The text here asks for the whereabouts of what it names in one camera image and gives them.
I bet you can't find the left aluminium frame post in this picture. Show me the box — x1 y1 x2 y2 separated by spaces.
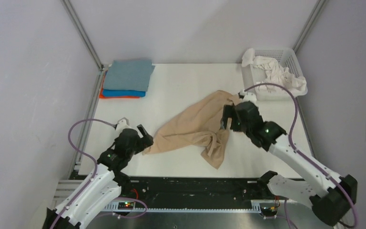
61 0 103 71

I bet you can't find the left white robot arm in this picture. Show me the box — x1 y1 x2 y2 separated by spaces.
42 123 153 229

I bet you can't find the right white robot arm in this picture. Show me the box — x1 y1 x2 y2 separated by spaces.
221 101 358 227

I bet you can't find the orange folded t shirt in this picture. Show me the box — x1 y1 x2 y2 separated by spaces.
99 71 140 99

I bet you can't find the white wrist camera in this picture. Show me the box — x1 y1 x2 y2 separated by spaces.
238 90 257 104
114 117 131 131

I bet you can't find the grey-blue folded t shirt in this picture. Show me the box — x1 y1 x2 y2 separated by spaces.
103 59 155 92

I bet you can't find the left small circuit board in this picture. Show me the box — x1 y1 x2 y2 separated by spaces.
117 202 135 210

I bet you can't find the white plastic laundry basket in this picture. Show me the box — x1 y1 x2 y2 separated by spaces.
241 47 309 102

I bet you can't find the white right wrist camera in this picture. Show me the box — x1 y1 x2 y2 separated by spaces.
238 90 257 104

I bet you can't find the right aluminium frame post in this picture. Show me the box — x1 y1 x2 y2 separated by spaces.
293 0 329 53

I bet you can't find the bright blue folded t shirt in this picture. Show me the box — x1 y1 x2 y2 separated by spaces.
103 89 146 98

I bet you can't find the front aluminium rail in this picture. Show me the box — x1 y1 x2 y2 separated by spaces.
52 180 340 213

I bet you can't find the beige t shirt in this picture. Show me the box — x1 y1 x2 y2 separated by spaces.
143 90 240 169

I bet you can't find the aluminium frame post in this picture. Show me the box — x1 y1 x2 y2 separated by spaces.
293 0 329 53
61 0 103 71

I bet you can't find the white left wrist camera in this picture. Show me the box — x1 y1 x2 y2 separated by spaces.
114 117 131 131

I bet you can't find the small circuit board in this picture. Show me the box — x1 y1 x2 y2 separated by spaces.
117 202 135 210
261 207 278 218

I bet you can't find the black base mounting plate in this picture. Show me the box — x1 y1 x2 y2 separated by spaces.
121 176 275 211

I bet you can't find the white crumpled t shirt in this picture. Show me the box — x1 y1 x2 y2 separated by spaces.
242 48 307 95

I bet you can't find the right small circuit board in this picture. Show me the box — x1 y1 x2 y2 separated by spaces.
261 207 278 218

